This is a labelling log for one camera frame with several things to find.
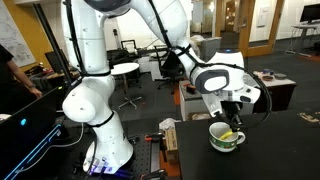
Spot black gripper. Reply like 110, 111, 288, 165
216, 100, 245, 133

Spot yellow sharpie marker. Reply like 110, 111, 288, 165
218, 129, 236, 141

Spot bare person forearm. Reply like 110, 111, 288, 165
6, 59, 35, 90

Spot bare person hand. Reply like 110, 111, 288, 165
30, 85, 44, 100

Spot white mug with green band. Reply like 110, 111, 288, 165
208, 121, 247, 154

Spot open cardboard box white contents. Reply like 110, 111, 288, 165
187, 111, 213, 122

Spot grey low cabinet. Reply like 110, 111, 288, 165
178, 79, 214, 122

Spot dark brown cabinet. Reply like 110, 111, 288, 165
252, 71, 298, 113

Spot orange black power tool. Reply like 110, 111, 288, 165
184, 83, 198, 95

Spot small grey bowl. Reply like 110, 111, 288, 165
273, 72, 288, 80

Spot small brown cardboard box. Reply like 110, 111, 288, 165
164, 128, 181, 164

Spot white plastic bag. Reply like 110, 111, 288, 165
158, 117, 183, 133

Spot wooden glass door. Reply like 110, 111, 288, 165
215, 0, 285, 61

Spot tall grey trash bin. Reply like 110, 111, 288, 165
199, 36, 223, 63

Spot orange black bar clamp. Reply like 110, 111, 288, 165
139, 168, 169, 180
143, 132, 168, 144

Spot office chair with dark coat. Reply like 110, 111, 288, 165
154, 44, 186, 94

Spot black perforated breadboard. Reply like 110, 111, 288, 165
126, 133, 153, 180

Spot white office cabinet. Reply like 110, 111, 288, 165
136, 54, 164, 81

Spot white door sign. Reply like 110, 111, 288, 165
256, 6, 269, 28

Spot white desk with metal legs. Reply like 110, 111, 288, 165
284, 22, 320, 58

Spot black computer monitor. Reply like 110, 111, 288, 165
299, 3, 320, 24

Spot black tripod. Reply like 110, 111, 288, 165
112, 28, 123, 51

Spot dark computer monitor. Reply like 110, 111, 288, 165
44, 49, 64, 74

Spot black box with blue lights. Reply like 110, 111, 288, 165
0, 85, 69, 180

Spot person torso in black shirt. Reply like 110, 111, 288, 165
0, 44, 21, 114

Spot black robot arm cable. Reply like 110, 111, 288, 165
64, 0, 273, 176

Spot silver aluminium rail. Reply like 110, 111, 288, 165
149, 141, 161, 174

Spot round white pedestal table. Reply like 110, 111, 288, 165
109, 62, 143, 110

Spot thin white cable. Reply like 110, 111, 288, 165
19, 124, 84, 171

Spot white wall poster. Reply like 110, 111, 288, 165
0, 0, 37, 68

